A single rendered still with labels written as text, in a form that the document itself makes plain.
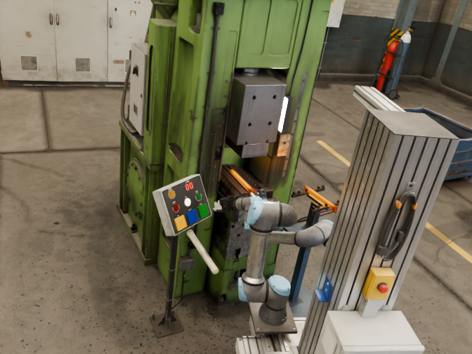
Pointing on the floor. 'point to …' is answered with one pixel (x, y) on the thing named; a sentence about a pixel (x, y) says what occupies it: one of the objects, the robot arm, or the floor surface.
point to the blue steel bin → (458, 168)
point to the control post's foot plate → (161, 330)
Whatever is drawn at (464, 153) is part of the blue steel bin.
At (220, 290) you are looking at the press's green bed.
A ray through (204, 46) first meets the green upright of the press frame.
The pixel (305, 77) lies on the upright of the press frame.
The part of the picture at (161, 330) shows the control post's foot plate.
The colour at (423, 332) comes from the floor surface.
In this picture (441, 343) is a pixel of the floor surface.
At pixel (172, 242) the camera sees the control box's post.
